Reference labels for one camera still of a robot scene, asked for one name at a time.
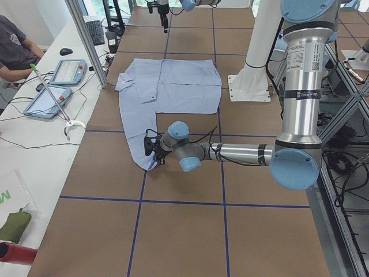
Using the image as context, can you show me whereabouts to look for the far blue teach pendant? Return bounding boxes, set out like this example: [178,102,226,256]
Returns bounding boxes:
[50,59,86,86]

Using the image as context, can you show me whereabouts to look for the grabber stick green tip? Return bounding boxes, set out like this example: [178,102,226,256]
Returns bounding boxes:
[30,63,86,141]

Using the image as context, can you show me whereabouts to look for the green pouch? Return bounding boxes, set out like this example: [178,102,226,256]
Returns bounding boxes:
[1,212,32,244]

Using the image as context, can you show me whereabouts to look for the black box white label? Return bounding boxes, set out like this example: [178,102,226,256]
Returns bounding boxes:
[105,31,119,54]

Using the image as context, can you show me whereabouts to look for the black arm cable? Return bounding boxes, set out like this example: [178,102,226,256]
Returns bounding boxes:
[145,125,260,167]

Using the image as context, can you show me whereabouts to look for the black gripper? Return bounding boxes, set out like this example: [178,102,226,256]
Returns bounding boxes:
[144,131,167,165]
[159,4,170,33]

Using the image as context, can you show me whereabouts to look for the seated person grey shirt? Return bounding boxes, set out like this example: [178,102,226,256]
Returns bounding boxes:
[1,15,44,83]

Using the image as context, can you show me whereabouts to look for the black computer mouse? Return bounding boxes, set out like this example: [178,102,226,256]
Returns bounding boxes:
[59,48,73,56]

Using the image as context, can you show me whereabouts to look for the light blue striped shirt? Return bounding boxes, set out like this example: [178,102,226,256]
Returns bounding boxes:
[115,58,222,170]

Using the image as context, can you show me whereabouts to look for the aluminium frame post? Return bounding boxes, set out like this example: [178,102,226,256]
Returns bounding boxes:
[65,0,108,88]

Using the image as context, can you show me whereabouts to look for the red cylinder bottle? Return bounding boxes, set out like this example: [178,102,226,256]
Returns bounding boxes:
[1,242,37,265]

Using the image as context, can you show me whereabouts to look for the black keyboard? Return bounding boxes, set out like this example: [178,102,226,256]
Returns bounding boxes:
[85,20,105,46]

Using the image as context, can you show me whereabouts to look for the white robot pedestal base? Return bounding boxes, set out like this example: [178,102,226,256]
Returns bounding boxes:
[228,0,282,102]

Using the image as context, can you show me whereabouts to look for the blue teach pendant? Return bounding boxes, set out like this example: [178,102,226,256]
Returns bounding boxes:
[50,59,86,86]
[23,85,71,119]

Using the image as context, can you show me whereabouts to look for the near blue teach pendant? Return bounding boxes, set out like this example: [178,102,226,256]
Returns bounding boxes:
[23,85,71,119]

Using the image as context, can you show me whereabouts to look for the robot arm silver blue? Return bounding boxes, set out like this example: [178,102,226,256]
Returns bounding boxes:
[147,0,221,33]
[144,1,340,190]

